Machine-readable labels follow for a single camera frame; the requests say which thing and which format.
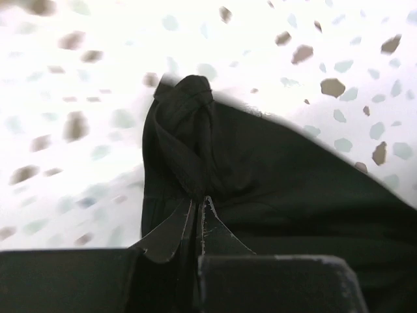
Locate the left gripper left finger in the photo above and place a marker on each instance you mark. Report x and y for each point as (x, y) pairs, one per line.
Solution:
(153, 275)

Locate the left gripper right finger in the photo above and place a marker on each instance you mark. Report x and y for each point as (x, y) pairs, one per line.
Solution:
(233, 278)

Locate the black t-shirt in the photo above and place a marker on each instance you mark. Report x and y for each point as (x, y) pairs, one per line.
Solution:
(276, 190)

